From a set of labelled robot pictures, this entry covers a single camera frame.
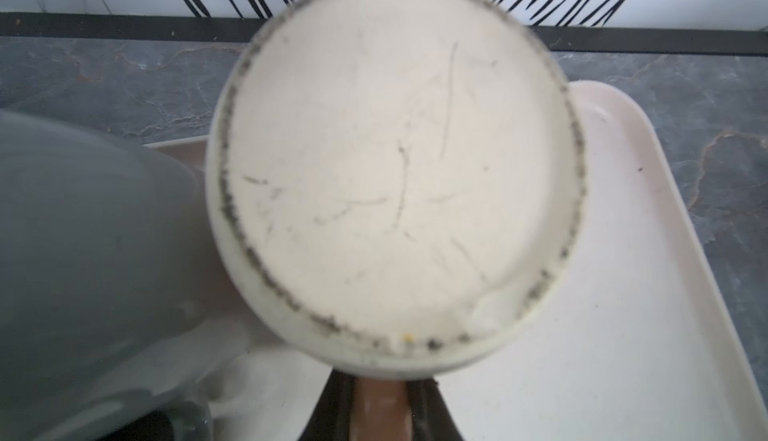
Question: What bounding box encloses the beige serving tray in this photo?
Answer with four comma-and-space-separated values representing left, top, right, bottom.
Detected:
160, 81, 767, 440

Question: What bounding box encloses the cream and orange mug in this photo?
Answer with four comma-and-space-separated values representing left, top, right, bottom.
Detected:
205, 0, 588, 441

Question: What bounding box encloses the light grey mug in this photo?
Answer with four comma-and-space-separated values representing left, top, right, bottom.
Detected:
1, 111, 251, 440

